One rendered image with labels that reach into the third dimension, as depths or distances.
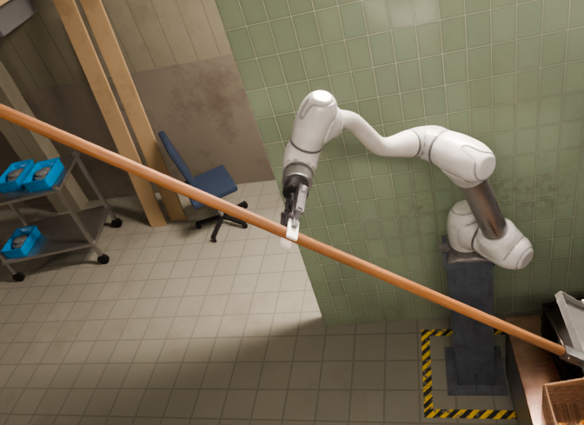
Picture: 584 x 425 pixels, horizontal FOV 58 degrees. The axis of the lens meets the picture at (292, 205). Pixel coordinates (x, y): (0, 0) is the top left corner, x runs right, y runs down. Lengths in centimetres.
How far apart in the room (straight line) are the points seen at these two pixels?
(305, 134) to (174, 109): 345
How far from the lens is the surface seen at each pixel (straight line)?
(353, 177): 276
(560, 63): 260
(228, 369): 369
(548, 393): 254
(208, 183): 452
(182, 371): 383
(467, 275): 257
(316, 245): 138
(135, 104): 462
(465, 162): 181
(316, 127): 149
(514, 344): 278
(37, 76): 536
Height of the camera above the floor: 284
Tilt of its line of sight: 37 degrees down
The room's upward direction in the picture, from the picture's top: 18 degrees counter-clockwise
